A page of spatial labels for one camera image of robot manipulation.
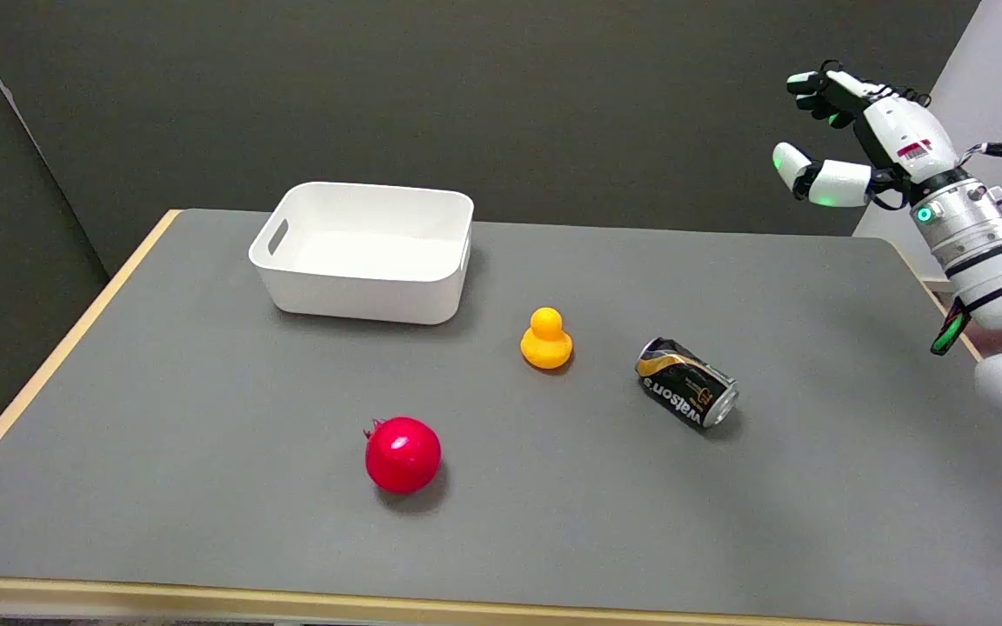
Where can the white plastic bin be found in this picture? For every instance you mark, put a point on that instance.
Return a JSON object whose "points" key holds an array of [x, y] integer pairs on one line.
{"points": [[362, 252]]}

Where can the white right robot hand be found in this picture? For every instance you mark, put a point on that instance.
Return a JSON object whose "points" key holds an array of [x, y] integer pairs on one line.
{"points": [[897, 130]]}

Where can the red pomegranate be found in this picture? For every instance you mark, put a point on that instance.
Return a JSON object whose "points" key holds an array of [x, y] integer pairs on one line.
{"points": [[403, 455]]}

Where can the black soda can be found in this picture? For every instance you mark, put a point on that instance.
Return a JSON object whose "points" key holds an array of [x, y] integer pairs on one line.
{"points": [[684, 382]]}

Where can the yellow rubber duck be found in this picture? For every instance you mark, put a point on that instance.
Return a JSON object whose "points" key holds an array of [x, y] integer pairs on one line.
{"points": [[546, 343]]}

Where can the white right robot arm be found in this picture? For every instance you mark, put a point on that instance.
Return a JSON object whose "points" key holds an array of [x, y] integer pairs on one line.
{"points": [[988, 261]]}

